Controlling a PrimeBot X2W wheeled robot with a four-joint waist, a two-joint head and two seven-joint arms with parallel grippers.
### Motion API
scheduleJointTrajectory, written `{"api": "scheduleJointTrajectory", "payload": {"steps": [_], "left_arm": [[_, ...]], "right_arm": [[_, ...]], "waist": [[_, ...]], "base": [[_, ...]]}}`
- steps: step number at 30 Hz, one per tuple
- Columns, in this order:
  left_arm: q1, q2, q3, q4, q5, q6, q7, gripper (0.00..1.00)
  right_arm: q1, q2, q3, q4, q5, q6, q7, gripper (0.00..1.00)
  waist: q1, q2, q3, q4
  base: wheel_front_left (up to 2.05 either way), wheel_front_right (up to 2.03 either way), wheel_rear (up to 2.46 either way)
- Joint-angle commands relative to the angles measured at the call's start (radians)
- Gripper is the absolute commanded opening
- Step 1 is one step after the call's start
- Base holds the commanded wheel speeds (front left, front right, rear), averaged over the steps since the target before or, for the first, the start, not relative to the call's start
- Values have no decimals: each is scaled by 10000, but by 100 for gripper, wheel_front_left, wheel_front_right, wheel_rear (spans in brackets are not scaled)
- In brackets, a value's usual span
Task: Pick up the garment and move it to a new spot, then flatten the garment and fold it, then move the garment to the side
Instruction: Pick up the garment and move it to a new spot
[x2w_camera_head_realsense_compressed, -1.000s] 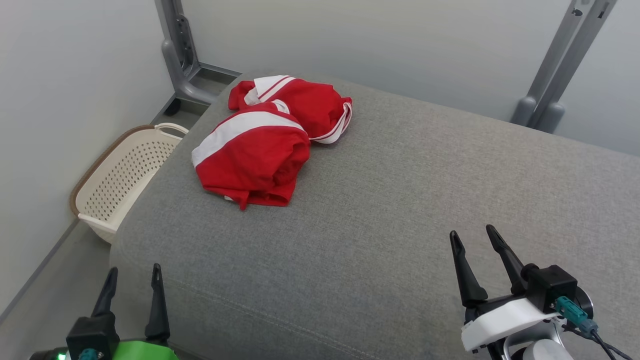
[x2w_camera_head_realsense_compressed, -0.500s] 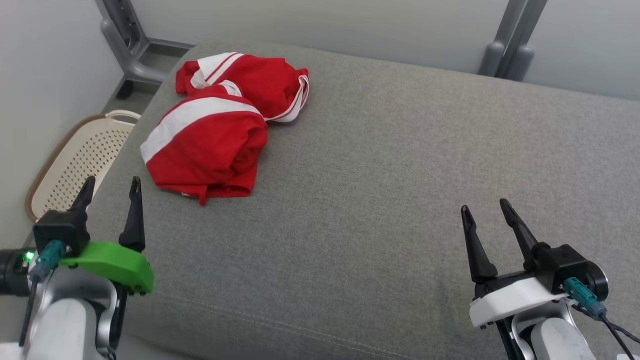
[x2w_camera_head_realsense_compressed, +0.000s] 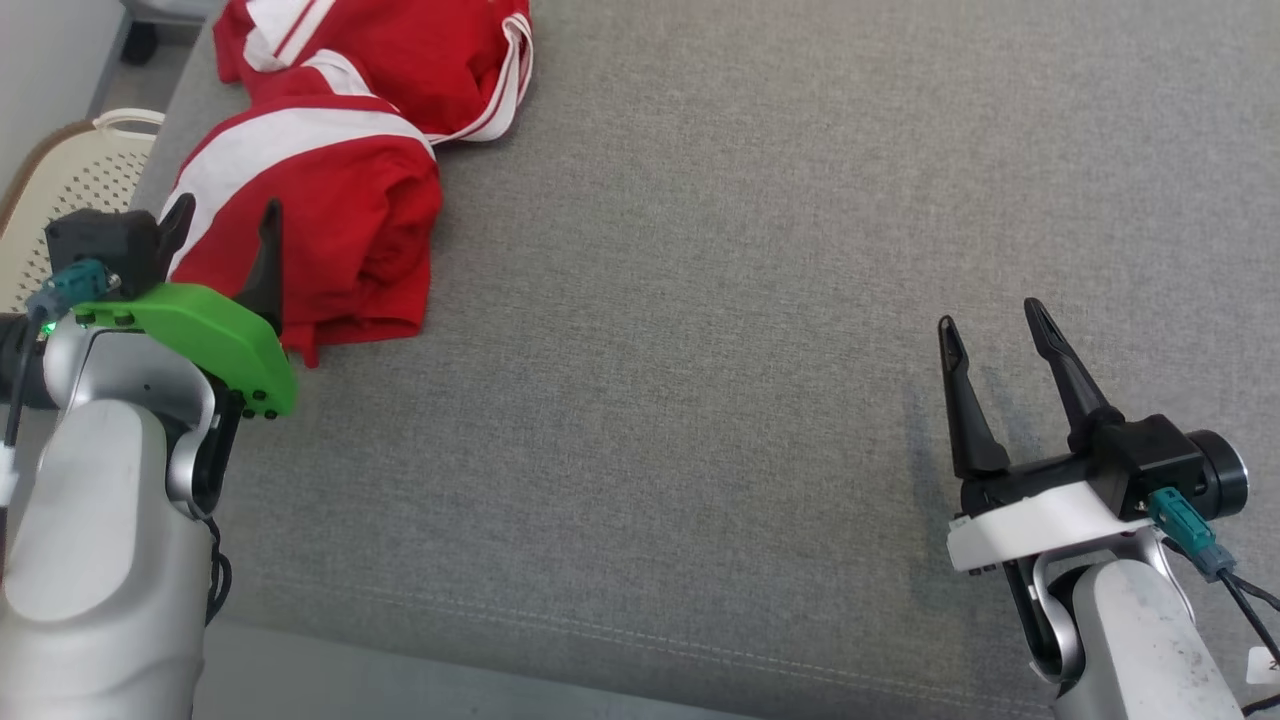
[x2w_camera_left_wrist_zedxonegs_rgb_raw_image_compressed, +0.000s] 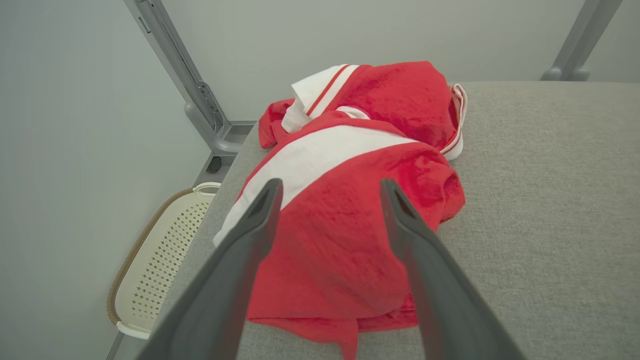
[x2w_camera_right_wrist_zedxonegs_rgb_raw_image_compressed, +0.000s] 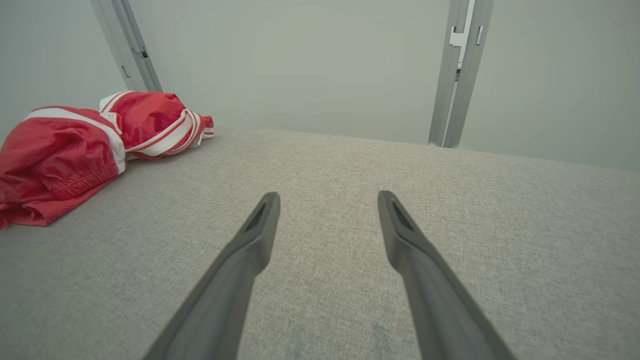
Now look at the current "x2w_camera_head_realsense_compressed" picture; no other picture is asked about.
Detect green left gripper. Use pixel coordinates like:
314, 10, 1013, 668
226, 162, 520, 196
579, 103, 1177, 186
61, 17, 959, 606
75, 193, 299, 419

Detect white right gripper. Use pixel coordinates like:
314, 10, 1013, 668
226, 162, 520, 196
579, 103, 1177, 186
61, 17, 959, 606
937, 297, 1157, 574

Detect red shorts with white stripe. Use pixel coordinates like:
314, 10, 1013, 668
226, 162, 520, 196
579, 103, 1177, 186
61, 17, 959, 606
158, 98, 446, 368

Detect red jersey with striped trim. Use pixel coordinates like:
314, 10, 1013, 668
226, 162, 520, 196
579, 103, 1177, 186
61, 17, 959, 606
330, 0, 535, 147

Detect cream perforated laundry basket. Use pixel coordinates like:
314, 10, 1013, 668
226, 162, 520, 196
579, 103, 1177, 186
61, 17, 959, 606
0, 108, 167, 317

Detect left black cable teal plug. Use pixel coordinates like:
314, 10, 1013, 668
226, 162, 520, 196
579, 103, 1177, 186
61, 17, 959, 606
0, 258, 113, 453

